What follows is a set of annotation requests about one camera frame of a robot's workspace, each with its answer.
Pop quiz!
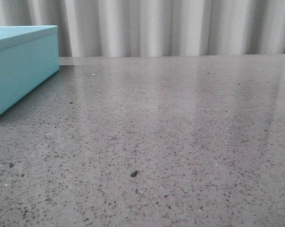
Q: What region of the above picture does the light blue storage box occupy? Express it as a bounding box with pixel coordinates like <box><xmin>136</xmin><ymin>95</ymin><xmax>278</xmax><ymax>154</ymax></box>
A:
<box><xmin>0</xmin><ymin>26</ymin><xmax>59</xmax><ymax>115</ymax></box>

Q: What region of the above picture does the small black debris piece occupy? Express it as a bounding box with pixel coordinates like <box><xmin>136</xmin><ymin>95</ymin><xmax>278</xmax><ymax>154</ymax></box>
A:
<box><xmin>130</xmin><ymin>170</ymin><xmax>138</xmax><ymax>177</ymax></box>

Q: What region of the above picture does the grey pleated curtain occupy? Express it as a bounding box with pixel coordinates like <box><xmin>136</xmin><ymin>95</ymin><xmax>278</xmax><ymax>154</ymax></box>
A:
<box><xmin>0</xmin><ymin>0</ymin><xmax>285</xmax><ymax>57</ymax></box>

